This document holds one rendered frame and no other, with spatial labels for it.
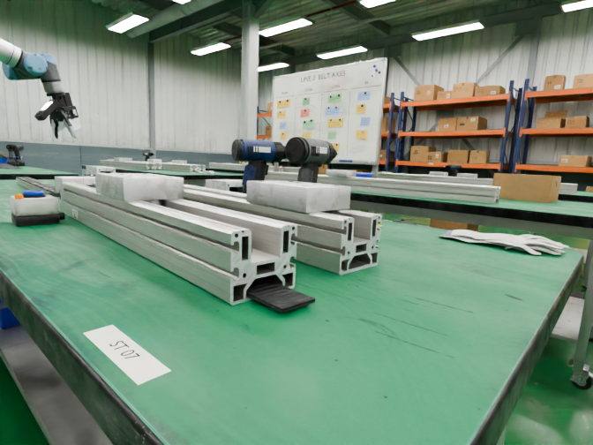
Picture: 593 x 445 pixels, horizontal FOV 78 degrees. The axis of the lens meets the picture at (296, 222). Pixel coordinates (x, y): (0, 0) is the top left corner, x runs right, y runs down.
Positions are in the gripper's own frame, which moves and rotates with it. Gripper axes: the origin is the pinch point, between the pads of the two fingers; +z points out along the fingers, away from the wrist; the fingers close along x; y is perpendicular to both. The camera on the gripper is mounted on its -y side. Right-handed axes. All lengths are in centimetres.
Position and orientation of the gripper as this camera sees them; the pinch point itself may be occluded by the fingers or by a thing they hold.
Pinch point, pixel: (65, 139)
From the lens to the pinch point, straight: 200.3
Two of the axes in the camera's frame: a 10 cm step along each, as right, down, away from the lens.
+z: 0.9, 9.2, 3.8
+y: 4.6, -3.7, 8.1
